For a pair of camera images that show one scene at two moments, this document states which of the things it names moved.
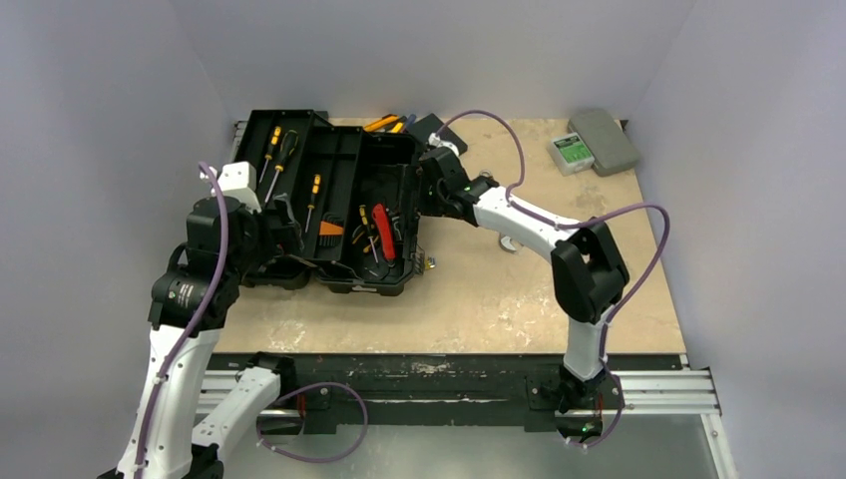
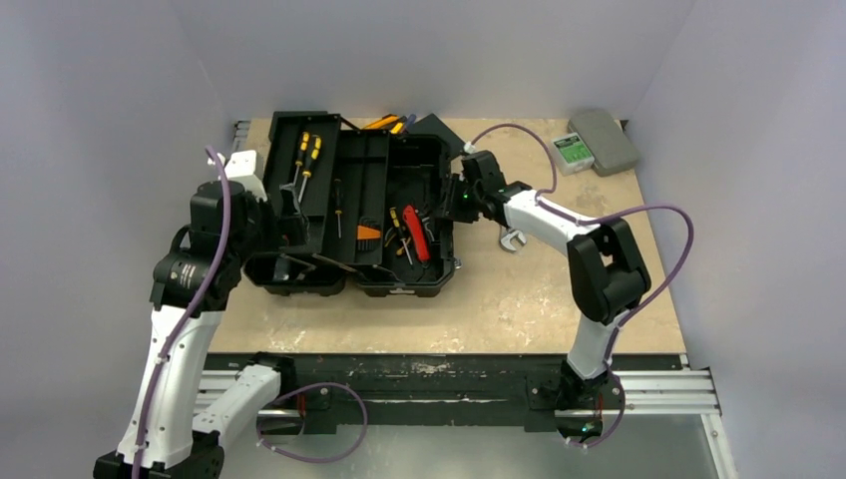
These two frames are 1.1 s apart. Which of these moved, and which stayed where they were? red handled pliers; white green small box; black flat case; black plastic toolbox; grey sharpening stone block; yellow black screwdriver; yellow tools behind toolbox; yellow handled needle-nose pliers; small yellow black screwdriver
Moved: red handled pliers; black plastic toolbox; small yellow black screwdriver; yellow handled needle-nose pliers; yellow black screwdriver
Stayed: white green small box; yellow tools behind toolbox; black flat case; grey sharpening stone block
